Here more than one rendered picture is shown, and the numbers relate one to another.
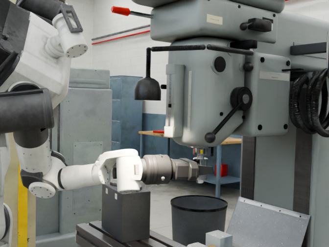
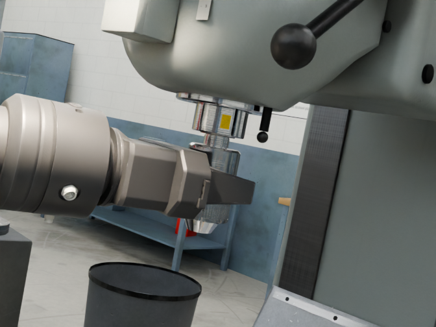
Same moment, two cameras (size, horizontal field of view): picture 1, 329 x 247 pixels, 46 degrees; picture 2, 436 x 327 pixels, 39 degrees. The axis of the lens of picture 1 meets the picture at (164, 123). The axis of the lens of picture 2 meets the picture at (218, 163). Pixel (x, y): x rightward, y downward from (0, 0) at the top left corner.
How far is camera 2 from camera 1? 0.68 m
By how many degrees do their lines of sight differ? 11
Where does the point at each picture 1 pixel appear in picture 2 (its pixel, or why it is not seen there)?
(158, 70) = (103, 37)
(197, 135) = (232, 43)
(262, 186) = (345, 268)
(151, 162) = (31, 122)
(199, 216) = (142, 308)
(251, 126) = (404, 63)
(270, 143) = (388, 154)
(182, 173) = (150, 185)
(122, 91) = (32, 61)
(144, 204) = (8, 278)
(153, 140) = not seen: hidden behind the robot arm
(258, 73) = not seen: outside the picture
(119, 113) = not seen: hidden behind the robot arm
